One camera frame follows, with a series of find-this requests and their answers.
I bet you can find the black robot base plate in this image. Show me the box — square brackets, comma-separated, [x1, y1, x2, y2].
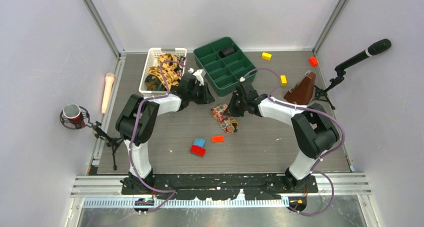
[120, 173, 318, 201]

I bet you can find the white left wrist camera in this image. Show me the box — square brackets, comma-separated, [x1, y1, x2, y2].
[188, 68, 206, 86]

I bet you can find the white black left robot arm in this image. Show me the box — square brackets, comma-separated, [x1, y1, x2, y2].
[115, 70, 215, 194]

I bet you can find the dark floral rose tie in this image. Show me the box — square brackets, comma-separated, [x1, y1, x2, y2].
[174, 56, 186, 79]

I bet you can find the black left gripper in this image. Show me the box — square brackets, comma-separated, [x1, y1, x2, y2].
[188, 82, 215, 105]

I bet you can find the small orange lego brick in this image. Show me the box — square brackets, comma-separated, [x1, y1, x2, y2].
[211, 135, 225, 143]

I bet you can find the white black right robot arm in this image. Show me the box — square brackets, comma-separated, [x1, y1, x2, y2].
[224, 83, 340, 192]

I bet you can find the red silver studio microphone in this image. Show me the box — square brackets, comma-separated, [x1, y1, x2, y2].
[59, 103, 124, 171]

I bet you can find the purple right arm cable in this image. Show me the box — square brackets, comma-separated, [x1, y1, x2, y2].
[239, 68, 346, 217]

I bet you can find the black handheld microphone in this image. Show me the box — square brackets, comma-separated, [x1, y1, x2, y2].
[334, 38, 392, 76]

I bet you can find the red lego brick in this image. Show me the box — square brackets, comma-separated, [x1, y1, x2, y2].
[190, 144, 206, 157]

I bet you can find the orange red block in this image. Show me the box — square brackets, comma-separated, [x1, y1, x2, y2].
[308, 56, 319, 67]

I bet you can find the white perforated plastic basket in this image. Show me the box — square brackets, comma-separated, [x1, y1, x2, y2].
[139, 47, 187, 96]

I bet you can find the brown wooden metronome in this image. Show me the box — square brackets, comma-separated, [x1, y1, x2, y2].
[283, 70, 316, 105]

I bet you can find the rolled dark striped tie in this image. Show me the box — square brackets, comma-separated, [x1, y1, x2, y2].
[218, 45, 236, 59]

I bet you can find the blue lego brick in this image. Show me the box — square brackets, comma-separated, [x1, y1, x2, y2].
[193, 138, 205, 148]

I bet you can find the colourful shell pattern tie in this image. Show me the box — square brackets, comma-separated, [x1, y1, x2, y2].
[210, 102, 238, 134]

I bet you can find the green compartment tray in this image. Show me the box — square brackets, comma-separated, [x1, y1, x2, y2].
[193, 36, 256, 97]

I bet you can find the black microphone tripod stand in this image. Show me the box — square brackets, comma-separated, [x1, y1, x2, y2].
[310, 67, 346, 110]

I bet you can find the yellow beetle pattern tie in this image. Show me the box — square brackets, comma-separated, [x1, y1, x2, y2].
[148, 53, 181, 91]

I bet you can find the brown green leaf tie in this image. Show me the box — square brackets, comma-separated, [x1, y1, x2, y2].
[144, 74, 166, 92]

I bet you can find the yellow block near tray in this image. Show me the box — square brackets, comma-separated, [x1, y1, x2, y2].
[261, 52, 272, 61]

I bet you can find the yellow block upright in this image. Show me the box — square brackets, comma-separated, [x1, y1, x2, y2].
[280, 75, 288, 86]

